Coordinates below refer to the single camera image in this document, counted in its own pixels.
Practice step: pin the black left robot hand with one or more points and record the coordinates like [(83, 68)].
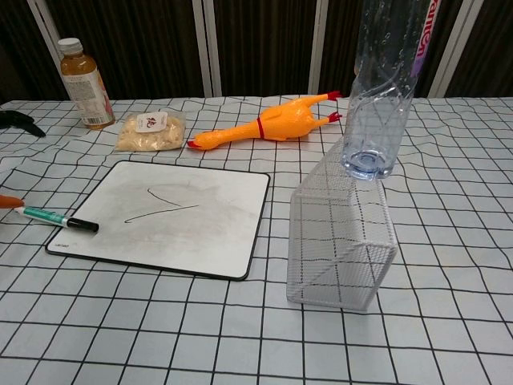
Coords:
[(18, 119)]

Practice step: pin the green white whiteboard marker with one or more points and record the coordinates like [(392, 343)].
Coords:
[(52, 217)]

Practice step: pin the black-framed whiteboard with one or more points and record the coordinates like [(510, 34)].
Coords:
[(180, 236)]

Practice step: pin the orange juice bottle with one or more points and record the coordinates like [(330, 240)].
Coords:
[(86, 92)]

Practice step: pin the clear snack bag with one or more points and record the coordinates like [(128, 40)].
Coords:
[(150, 134)]

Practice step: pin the dark brown curtain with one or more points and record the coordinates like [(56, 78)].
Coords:
[(140, 48)]

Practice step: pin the white black checkered tablecloth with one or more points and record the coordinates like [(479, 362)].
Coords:
[(160, 329)]

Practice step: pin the yellow rubber chicken toy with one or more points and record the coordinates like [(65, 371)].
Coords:
[(280, 120)]

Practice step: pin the clear plastic water bottle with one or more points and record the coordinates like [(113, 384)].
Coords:
[(376, 120)]

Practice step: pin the white screen frame post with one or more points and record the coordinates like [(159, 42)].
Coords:
[(318, 48), (210, 48), (44, 28), (457, 48)]

